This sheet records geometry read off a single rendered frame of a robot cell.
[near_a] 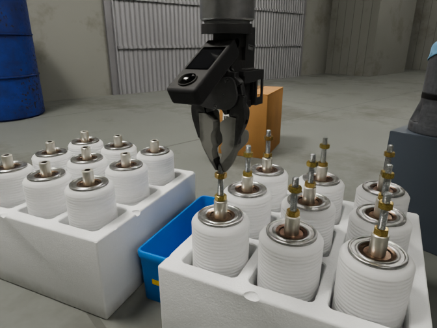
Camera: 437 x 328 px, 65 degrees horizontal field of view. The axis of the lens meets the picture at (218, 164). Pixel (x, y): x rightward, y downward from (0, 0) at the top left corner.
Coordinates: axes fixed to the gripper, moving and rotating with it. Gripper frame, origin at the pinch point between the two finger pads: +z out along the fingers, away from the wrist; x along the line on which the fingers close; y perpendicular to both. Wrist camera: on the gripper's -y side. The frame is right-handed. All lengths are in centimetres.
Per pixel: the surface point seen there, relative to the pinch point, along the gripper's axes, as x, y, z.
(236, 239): -4.3, -1.4, 11.2
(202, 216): 2.1, -1.5, 9.0
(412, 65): 45, 743, 28
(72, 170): 42.5, 2.0, 10.6
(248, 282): -7.7, -3.5, 16.4
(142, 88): 249, 225, 31
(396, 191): -22.5, 27.2, 9.1
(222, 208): -0.8, -0.1, 7.4
